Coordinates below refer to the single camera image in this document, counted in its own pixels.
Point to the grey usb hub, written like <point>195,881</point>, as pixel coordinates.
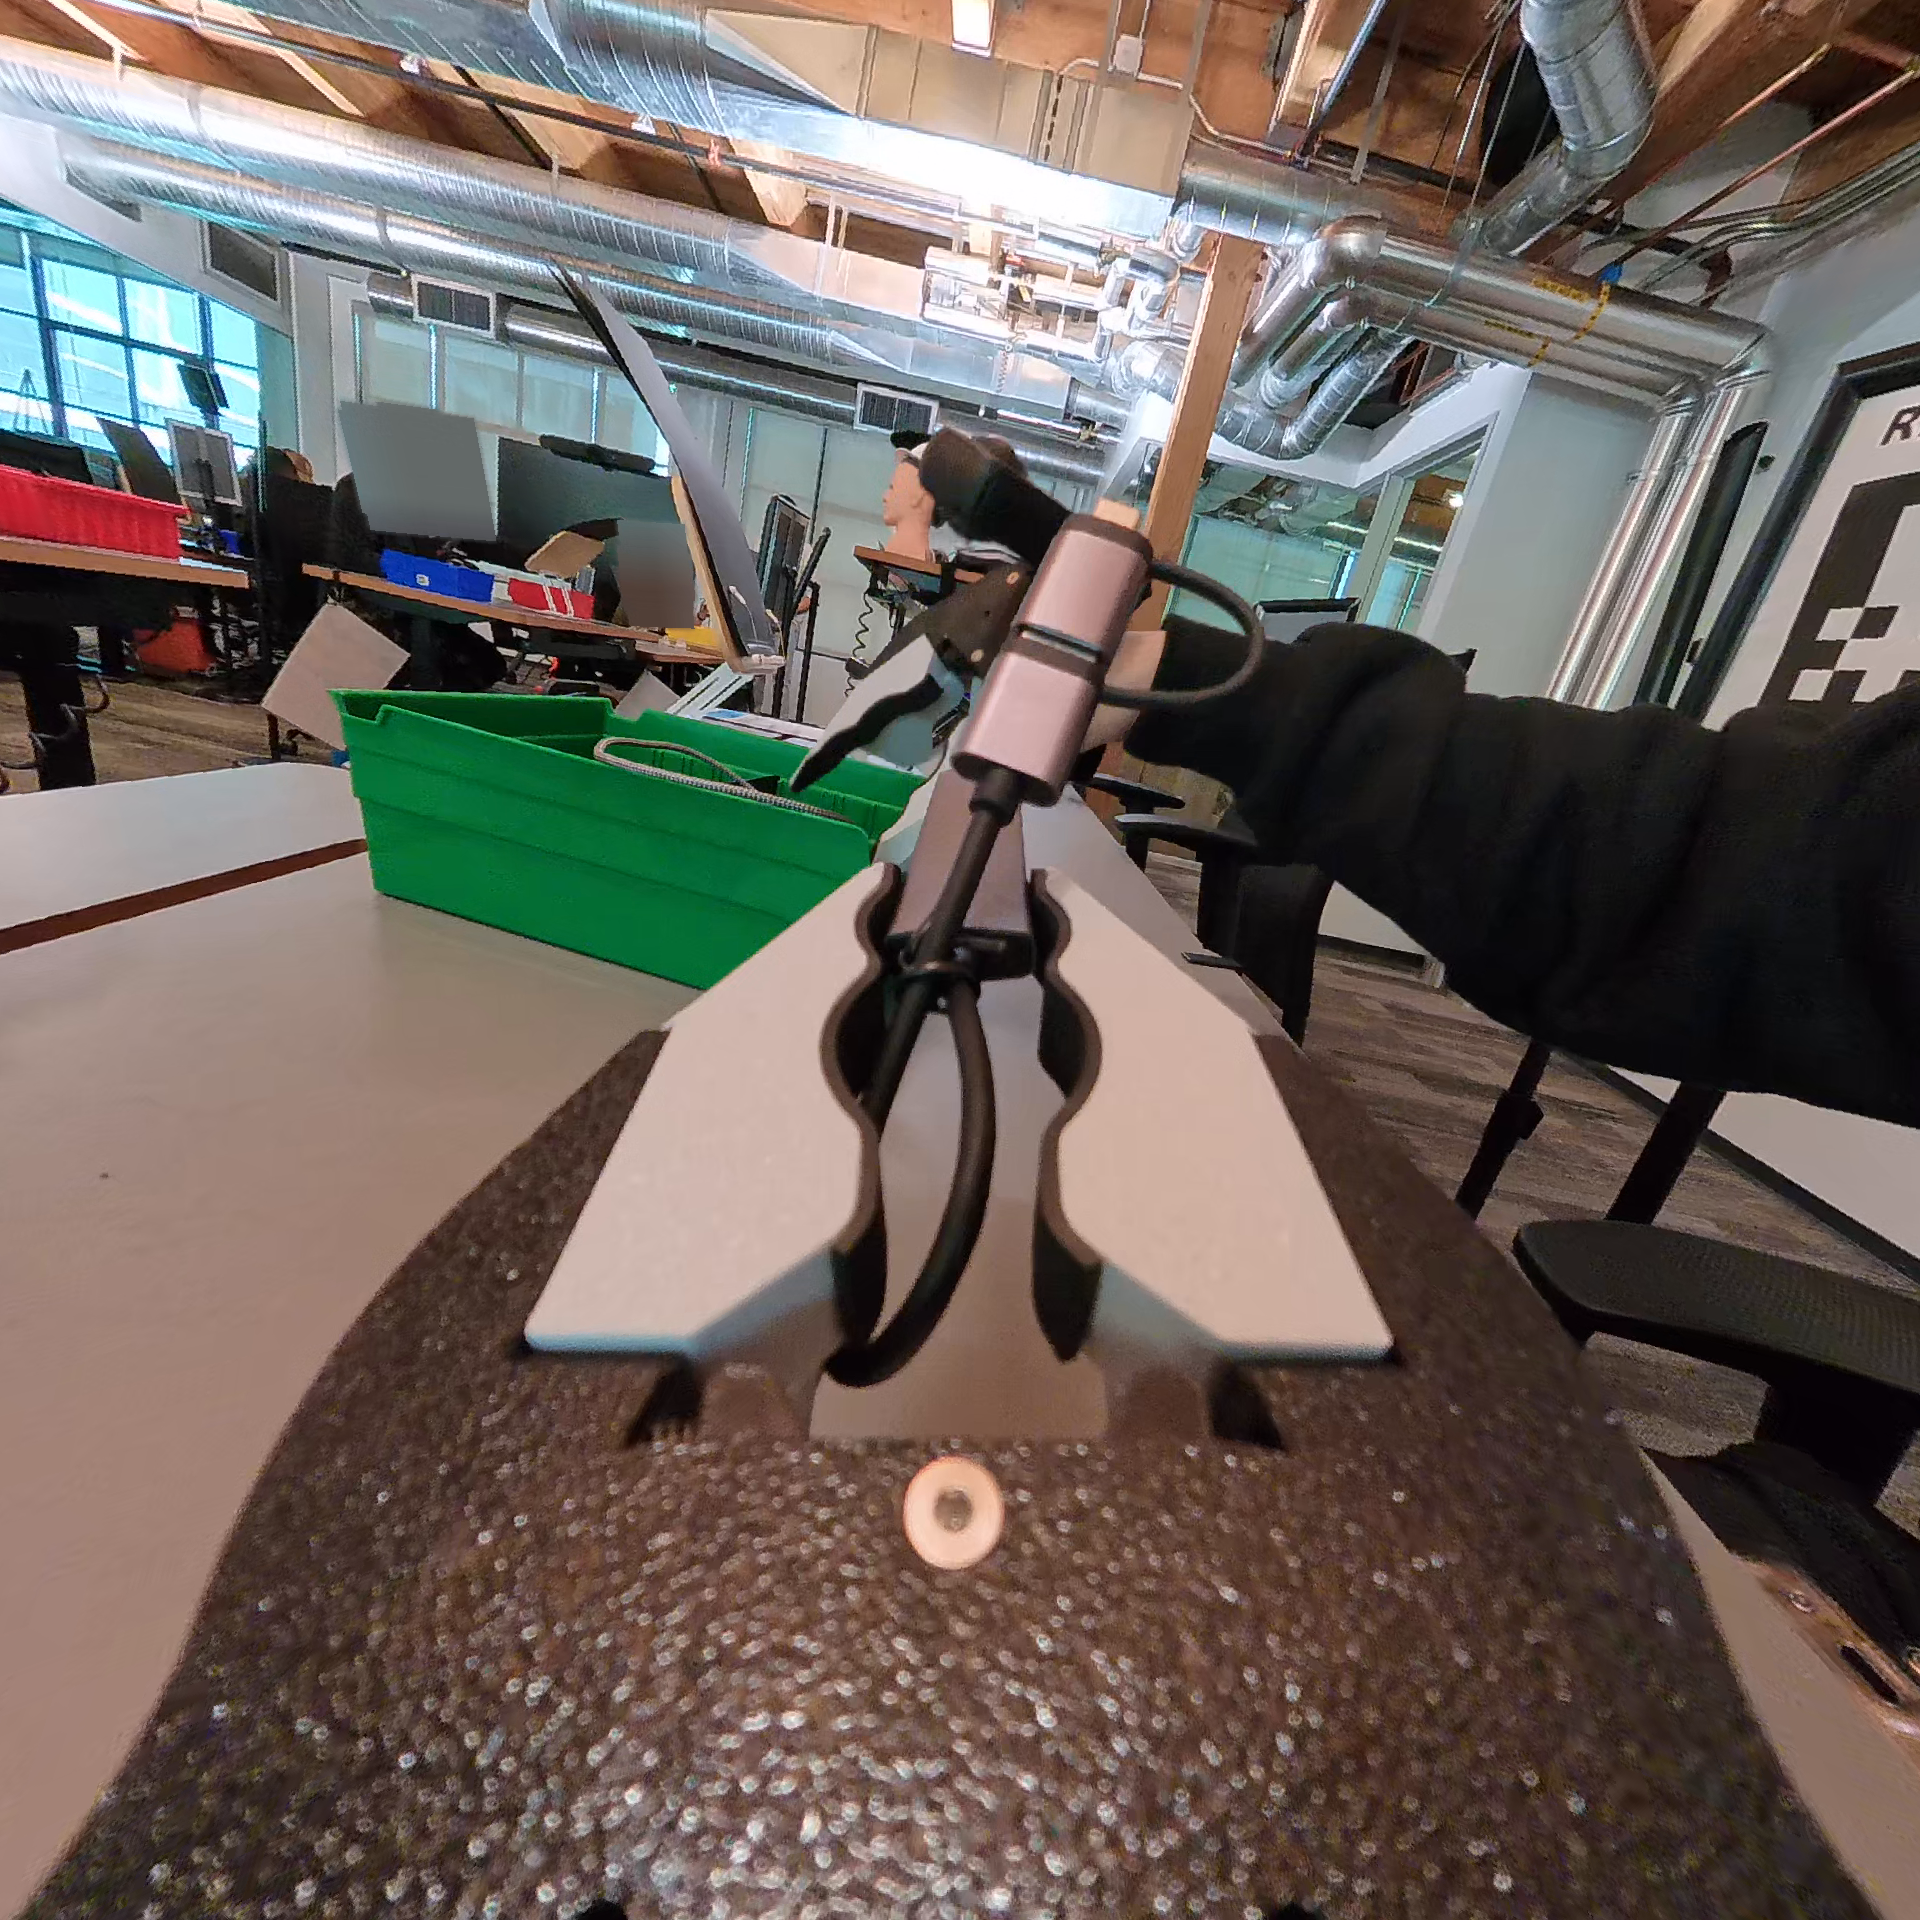
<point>1036,703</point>

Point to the black white wall poster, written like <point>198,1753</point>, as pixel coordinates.
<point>1859,599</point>

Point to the large black monitor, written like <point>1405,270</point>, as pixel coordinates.
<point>584,488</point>

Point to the silver duct with small vents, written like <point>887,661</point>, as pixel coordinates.
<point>677,352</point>

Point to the large red plastic bin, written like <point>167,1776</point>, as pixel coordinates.
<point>91,519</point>

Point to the grey tilted panel stand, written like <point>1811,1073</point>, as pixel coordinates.
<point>734,583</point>

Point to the silver air duct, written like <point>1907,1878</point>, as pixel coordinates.
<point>449,194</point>

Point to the wooden post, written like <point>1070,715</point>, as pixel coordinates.
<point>1206,422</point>

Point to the grey leaning board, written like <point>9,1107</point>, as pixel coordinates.
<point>338,676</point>

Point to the small blue plastic bin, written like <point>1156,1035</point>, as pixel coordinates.
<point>437,574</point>

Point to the silver bent duct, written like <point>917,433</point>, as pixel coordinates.
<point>1501,299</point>

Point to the person's right hand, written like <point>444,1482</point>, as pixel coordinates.
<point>1138,660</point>

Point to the green plastic bin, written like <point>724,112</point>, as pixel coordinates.
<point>525,854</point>

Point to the brown cardboard box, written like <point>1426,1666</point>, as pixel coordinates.
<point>576,550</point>

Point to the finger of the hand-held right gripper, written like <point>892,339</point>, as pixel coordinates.
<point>882,695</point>

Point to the mannequin head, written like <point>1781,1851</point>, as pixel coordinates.
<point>909,503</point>

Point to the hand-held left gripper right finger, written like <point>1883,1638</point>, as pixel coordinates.
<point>1231,1201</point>

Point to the black office chair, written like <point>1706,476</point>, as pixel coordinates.
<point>1259,914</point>

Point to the small red plastic bin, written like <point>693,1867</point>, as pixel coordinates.
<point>553,598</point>

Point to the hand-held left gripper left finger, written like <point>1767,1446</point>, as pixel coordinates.
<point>706,1201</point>

